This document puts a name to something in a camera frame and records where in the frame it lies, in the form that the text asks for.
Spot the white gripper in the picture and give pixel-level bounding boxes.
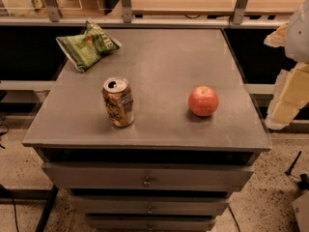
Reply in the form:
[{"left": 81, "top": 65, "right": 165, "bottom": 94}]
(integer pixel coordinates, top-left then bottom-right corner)
[{"left": 264, "top": 0, "right": 309, "bottom": 130}]

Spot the orange soda can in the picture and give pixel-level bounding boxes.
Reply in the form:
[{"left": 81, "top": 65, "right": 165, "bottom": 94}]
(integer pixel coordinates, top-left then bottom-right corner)
[{"left": 102, "top": 77, "right": 134, "bottom": 128}]

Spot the red apple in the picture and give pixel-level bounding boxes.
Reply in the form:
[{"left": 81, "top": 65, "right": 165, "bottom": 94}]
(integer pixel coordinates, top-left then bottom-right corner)
[{"left": 188, "top": 86, "right": 219, "bottom": 117}]

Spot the black device on floor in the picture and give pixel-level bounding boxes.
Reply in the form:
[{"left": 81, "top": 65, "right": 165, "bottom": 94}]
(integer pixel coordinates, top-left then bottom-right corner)
[{"left": 284, "top": 150, "right": 309, "bottom": 191}]

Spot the grey drawer cabinet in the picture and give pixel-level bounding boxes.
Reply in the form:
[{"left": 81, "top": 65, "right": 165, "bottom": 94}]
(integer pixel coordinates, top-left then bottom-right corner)
[{"left": 24, "top": 29, "right": 270, "bottom": 232}]

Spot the top drawer knob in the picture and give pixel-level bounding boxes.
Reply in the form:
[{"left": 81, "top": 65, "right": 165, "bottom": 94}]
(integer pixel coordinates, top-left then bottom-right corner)
[{"left": 142, "top": 176, "right": 152, "bottom": 188}]

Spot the middle drawer knob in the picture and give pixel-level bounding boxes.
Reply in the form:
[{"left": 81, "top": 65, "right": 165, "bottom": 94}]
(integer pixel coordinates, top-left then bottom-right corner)
[{"left": 146, "top": 206, "right": 154, "bottom": 215}]

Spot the green chip bag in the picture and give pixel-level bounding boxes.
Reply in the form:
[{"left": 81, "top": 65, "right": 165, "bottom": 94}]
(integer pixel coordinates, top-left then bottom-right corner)
[{"left": 56, "top": 20, "right": 122, "bottom": 73}]

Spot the metal railing post right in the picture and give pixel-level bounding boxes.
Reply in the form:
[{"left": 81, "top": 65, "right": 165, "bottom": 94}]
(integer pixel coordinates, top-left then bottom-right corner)
[{"left": 230, "top": 0, "right": 248, "bottom": 25}]

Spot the metal railing post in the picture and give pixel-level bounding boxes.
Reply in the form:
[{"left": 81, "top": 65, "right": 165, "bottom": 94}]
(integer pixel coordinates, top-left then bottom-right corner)
[
  {"left": 230, "top": 0, "right": 248, "bottom": 25},
  {"left": 44, "top": 0, "right": 61, "bottom": 22},
  {"left": 121, "top": 0, "right": 132, "bottom": 23}
]

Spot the metal railing post middle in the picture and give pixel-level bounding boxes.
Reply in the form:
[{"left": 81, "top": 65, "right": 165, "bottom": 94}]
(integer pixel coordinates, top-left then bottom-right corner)
[{"left": 121, "top": 0, "right": 132, "bottom": 23}]

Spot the metal railing post left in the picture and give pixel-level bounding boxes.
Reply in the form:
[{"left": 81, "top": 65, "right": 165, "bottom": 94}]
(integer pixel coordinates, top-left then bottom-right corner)
[{"left": 44, "top": 0, "right": 61, "bottom": 22}]

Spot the black floor cable left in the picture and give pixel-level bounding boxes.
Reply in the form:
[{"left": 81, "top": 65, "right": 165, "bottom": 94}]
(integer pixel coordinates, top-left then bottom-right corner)
[{"left": 0, "top": 183, "right": 21, "bottom": 232}]

